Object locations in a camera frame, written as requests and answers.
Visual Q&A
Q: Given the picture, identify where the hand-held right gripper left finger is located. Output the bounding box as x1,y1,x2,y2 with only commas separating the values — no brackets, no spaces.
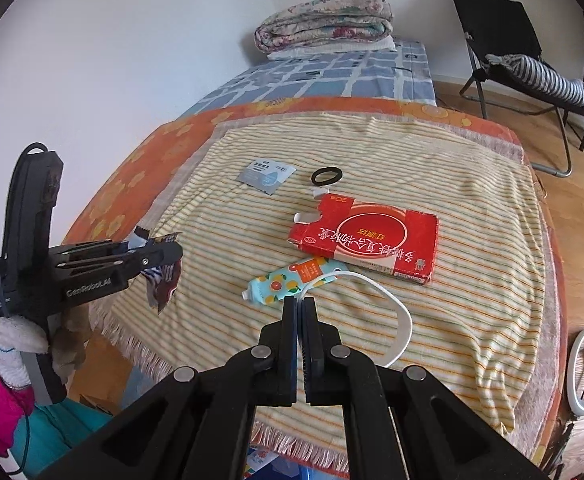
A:
37,296,303,480

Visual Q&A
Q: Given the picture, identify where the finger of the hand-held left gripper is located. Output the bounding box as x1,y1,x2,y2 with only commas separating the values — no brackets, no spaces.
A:
66,241,184,282
47,239,145,267

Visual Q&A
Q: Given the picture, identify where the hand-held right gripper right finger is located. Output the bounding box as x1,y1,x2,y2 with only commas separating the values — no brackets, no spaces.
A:
302,296,548,480

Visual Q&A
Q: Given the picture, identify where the blue foil wrapper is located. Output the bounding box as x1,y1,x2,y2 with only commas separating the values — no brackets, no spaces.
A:
131,226,184,317

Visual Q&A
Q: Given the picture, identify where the fruit print tube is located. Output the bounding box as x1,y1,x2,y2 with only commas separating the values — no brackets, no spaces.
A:
242,256,349,307

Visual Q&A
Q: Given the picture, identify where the red cardboard box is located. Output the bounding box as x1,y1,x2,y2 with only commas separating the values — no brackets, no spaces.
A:
289,194,440,286

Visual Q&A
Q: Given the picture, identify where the grey sachet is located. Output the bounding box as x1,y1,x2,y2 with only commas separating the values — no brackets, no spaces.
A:
237,158,296,196

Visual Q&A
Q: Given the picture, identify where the black hair tie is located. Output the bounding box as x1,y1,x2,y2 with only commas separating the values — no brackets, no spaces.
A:
310,165,344,187

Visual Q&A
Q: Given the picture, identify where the person's left hand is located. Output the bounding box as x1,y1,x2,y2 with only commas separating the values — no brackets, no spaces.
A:
0,305,93,383

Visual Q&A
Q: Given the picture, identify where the yellow striped blanket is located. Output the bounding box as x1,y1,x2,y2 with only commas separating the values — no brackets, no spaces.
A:
104,112,548,436

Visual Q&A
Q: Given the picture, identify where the brown cardboard box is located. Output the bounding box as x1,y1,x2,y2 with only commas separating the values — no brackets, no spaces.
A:
74,330,140,416

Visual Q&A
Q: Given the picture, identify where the person's teal garment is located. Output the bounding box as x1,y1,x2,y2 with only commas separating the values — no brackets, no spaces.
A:
9,400,123,480

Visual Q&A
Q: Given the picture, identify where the yellow striped cloth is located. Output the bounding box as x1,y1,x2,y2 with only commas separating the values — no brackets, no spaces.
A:
89,110,560,478

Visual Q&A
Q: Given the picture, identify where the blue checked bed sheet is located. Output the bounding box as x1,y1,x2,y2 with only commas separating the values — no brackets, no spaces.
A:
192,37,438,111

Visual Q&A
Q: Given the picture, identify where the folded floral quilt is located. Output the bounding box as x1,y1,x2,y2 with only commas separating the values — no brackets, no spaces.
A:
254,0,395,53

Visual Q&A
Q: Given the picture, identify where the black white striped cushion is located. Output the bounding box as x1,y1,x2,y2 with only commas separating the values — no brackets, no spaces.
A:
484,52,584,110

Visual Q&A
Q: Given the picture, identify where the black folding chair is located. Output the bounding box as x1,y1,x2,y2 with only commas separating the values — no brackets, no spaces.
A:
446,0,584,178

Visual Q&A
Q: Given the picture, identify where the white ring light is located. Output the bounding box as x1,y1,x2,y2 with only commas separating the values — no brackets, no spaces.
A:
549,329,584,480

